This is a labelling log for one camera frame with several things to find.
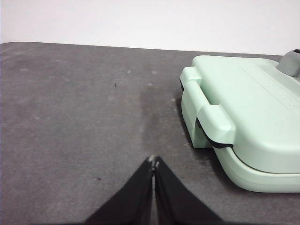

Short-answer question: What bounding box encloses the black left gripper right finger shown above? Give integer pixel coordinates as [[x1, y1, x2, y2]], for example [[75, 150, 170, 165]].
[[154, 156, 224, 225]]

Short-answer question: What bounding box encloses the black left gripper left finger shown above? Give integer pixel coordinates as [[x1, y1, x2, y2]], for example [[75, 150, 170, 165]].
[[84, 155, 155, 225]]

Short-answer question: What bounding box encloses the mint green griddle lid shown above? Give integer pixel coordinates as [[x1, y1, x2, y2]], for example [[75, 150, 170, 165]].
[[179, 55, 300, 174]]

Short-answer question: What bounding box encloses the mint green breakfast machine base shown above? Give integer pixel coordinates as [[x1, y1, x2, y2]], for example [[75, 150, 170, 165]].
[[180, 82, 300, 193]]

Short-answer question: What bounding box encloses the chrome griddle lid handle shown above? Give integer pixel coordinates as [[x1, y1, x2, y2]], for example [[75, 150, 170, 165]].
[[276, 49, 300, 77]]

